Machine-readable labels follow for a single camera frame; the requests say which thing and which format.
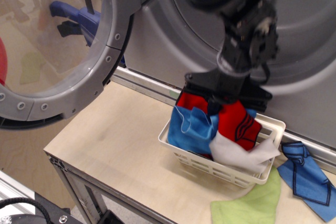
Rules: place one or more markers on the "red cloth with black print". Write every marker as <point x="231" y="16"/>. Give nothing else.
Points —
<point x="237" y="125"/>

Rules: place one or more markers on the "blue cloth with black outline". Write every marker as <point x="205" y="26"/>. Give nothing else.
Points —
<point x="307" y="180"/>

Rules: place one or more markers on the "aluminium table frame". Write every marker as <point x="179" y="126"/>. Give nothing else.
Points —
<point x="88" y="193"/>

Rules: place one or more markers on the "black robot base with cable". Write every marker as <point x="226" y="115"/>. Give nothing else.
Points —
<point x="33" y="210"/>

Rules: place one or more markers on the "round transparent washer door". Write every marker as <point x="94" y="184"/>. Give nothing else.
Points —
<point x="46" y="78"/>

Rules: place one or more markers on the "white plastic laundry basket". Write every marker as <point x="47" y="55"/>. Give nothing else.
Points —
<point x="272" y="129"/>

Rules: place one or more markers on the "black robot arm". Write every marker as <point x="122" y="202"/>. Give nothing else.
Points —
<point x="250" y="42"/>

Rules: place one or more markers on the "blue clamp behind door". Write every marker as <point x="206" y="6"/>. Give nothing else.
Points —
<point x="80" y="21"/>

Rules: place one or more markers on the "white grey cloth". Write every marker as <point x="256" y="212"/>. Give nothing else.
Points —
<point x="254" y="161"/>

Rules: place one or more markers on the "light green cloth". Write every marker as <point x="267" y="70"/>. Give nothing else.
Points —
<point x="258" y="206"/>

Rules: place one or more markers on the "red cloth with black trim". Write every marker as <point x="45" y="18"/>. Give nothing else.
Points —
<point x="190" y="101"/>

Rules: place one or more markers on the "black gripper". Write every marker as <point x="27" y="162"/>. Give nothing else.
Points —
<point x="225" y="85"/>

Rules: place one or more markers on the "grey toy washing machine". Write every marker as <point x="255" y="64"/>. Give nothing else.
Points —
<point x="171" y="38"/>

